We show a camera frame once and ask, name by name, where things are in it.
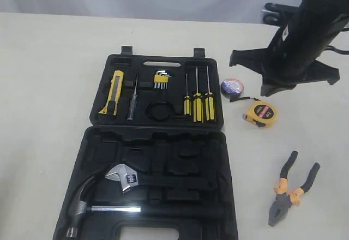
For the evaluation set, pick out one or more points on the orange black combination pliers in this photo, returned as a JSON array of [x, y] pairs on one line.
[[284, 199]]

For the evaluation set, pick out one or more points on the yellow utility knife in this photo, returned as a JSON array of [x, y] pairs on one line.
[[110, 108]]

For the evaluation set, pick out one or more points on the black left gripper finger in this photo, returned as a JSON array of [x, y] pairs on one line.
[[318, 71]]

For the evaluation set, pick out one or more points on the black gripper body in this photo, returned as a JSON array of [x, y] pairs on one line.
[[296, 45]]

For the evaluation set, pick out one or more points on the short yellow black screwdriver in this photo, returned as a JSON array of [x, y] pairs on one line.
[[187, 103]]

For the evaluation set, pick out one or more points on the yellow hex key set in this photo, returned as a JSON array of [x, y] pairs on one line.
[[161, 79]]

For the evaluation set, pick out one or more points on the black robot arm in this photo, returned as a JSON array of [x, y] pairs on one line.
[[322, 6]]

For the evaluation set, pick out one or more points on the black plastic tool case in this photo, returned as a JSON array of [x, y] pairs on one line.
[[183, 166]]

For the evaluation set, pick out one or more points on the steel claw hammer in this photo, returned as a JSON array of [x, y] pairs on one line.
[[78, 208]]

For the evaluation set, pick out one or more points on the black electrical tape roll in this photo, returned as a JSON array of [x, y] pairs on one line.
[[231, 88]]

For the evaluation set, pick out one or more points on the middle yellow black screwdriver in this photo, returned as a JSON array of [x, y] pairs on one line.
[[197, 103]]

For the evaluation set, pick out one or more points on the silver adjustable wrench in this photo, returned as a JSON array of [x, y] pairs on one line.
[[123, 174]]

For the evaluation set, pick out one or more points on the yellow tape measure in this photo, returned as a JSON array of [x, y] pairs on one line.
[[260, 113]]

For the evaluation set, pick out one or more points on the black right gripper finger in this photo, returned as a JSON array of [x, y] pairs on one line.
[[252, 59]]

